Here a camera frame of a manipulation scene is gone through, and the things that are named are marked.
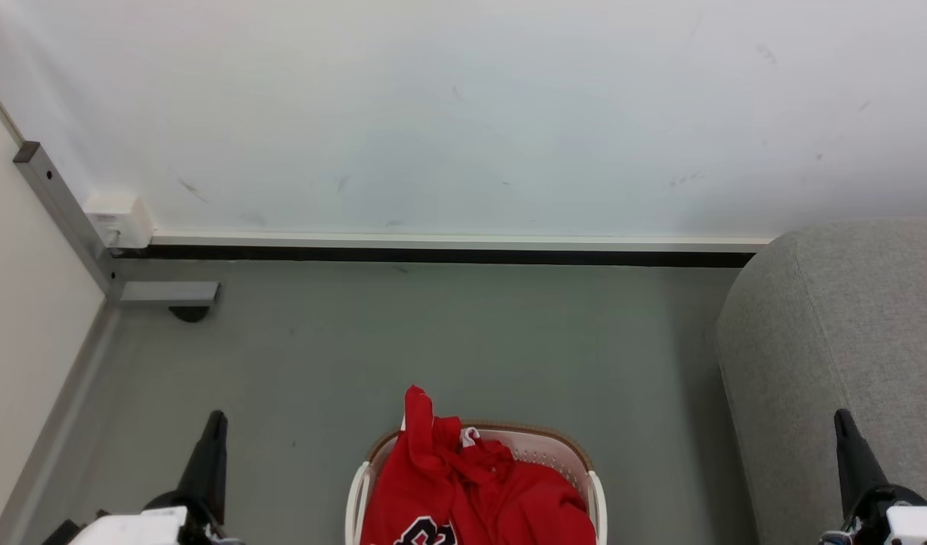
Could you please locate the black baseboard strip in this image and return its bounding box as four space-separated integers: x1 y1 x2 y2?
114 244 758 269

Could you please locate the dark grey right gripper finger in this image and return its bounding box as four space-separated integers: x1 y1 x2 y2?
834 409 890 522

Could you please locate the grey fabric sofa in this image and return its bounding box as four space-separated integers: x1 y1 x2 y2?
715 218 927 545

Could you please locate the red jersey shirt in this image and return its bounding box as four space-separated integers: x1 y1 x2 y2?
359 385 597 545

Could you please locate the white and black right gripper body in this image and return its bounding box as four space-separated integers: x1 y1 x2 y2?
817 484 927 545

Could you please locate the white plastic laundry basket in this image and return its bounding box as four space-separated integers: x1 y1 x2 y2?
345 421 608 545

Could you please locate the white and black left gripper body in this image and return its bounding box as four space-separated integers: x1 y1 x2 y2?
42 490 244 545

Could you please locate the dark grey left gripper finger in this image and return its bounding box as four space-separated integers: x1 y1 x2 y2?
176 410 229 526

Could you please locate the cream partition panel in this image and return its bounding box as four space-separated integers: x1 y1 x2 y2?
0 72 107 532

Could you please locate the white wall trim strip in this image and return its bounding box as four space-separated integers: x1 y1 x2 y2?
150 231 776 254

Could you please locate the white wall junction box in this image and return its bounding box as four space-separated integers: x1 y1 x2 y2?
83 191 154 250

